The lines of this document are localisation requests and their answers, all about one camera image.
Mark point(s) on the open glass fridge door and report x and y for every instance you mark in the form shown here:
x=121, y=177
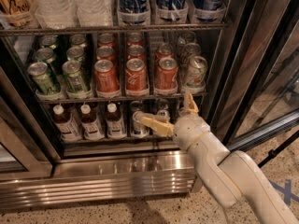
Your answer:
x=266, y=24

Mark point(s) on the clear water bottle right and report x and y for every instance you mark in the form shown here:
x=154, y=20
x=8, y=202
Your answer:
x=94, y=13

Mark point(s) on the red can back centre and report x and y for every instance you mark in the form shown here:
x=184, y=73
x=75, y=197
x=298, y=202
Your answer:
x=135, y=38

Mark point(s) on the silver can middle right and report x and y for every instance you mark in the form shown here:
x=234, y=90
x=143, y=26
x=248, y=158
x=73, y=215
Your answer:
x=189, y=50

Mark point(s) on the stainless steel fridge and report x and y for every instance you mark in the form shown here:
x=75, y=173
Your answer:
x=56, y=171

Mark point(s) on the green can middle left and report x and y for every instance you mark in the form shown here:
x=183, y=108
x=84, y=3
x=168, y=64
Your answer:
x=46, y=55

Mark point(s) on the tea bottle left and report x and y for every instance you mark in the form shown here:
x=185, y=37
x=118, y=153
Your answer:
x=66, y=124

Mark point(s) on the tea bottle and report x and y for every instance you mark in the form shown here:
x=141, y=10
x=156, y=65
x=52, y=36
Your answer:
x=66, y=124
x=91, y=123
x=115, y=122

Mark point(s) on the red can middle centre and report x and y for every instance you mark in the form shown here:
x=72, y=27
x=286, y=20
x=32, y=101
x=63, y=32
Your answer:
x=136, y=51

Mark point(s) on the red coke can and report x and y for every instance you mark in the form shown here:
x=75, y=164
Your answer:
x=106, y=76
x=166, y=74
x=136, y=75

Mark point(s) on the silver can bottom middle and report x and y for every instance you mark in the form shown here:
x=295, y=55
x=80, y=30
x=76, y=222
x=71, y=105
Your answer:
x=164, y=113

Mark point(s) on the green can back left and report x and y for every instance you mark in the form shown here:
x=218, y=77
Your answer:
x=49, y=41

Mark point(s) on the red can behind right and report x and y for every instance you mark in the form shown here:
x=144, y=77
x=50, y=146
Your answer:
x=164, y=50

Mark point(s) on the black tripod leg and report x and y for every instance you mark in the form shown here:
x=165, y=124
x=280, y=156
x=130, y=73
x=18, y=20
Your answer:
x=274, y=152

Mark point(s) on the silver can back right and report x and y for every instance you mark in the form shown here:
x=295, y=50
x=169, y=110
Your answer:
x=186, y=37

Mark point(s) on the clear water bottle left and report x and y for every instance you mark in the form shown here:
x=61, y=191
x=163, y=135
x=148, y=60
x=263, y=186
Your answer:
x=56, y=14

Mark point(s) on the red can back left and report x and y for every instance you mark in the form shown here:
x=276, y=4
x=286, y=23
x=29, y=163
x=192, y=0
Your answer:
x=106, y=39

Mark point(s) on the yellow la croix can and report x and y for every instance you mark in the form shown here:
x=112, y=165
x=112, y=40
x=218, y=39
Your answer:
x=17, y=13

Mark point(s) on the green can front left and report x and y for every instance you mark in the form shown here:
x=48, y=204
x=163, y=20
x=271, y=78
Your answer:
x=44, y=78

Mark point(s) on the silver can bottom left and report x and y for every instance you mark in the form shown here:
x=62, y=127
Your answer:
x=138, y=129

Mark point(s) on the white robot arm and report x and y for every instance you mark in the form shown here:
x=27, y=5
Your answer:
x=228, y=176

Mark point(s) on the blue tape cross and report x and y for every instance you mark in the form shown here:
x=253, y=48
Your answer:
x=286, y=191

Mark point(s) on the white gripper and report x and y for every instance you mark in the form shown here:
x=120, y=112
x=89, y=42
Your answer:
x=191, y=130

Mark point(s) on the clear water bottle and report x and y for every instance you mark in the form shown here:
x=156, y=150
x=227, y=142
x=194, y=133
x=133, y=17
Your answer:
x=94, y=13
x=56, y=14

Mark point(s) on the tea bottle right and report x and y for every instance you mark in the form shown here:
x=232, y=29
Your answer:
x=115, y=122

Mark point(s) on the red can middle left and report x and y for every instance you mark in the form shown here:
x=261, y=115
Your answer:
x=105, y=53

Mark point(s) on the tea bottle middle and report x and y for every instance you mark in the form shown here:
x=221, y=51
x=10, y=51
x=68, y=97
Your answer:
x=91, y=123

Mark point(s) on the white green 7up can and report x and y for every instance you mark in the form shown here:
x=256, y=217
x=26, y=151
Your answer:
x=196, y=72

